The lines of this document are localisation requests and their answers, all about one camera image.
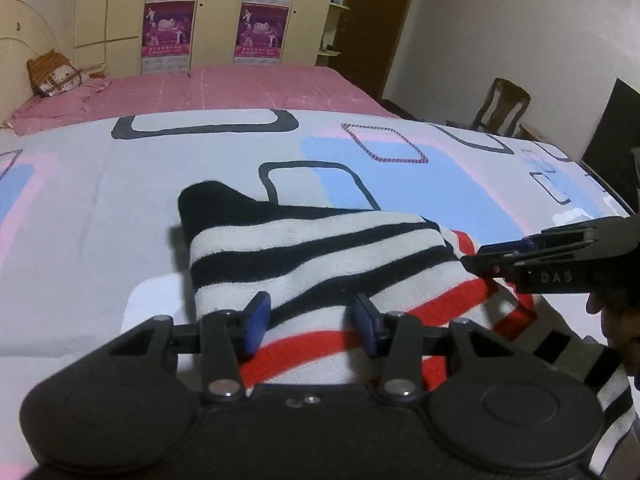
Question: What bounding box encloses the black flat panel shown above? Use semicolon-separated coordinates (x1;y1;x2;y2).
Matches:
581;77;640;212

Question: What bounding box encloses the orange-brown pillow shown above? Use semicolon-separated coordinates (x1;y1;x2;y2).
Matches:
26;49;92;99

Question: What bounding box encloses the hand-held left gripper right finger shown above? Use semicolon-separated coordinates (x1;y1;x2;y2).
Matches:
349;293;518;404

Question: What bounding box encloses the striped knit sweater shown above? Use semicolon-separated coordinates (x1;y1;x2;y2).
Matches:
177;179;632;478

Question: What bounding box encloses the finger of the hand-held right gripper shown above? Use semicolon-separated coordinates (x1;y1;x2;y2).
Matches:
477;226;599;261
460;254;592;295

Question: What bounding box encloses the pink bed sheet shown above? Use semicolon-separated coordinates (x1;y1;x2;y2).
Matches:
0;64;401;137

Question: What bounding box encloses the wooden chair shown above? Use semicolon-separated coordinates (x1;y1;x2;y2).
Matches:
446;77;532;139

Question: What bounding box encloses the cream corner shelf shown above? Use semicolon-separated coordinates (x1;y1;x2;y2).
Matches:
315;0;364;67

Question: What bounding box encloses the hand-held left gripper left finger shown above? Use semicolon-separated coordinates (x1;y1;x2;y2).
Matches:
105;291;272;402

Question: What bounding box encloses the dark brown door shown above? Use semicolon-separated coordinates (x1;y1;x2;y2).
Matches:
347;0;421;104

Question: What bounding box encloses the person's right hand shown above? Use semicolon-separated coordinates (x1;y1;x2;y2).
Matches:
585;289;640;377

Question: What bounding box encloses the cream wardrobe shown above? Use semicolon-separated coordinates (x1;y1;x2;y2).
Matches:
72;0;347;70

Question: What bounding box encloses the cream headboard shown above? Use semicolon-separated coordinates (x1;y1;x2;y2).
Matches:
0;0;77;128

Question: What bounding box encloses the printed blanket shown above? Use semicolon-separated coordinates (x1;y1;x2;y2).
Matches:
0;107;633;480

